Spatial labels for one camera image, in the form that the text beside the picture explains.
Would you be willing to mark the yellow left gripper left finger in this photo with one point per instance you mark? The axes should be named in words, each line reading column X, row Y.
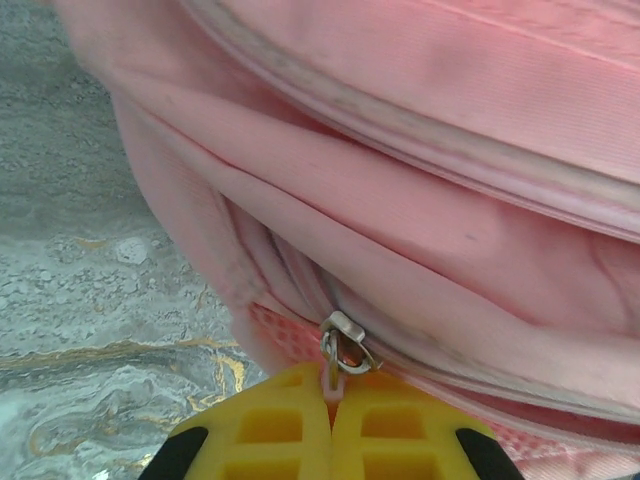
column 280, row 440

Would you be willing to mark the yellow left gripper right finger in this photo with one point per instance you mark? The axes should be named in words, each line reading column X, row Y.
column 390, row 440

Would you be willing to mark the pink student backpack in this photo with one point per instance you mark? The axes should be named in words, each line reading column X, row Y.
column 400, row 175

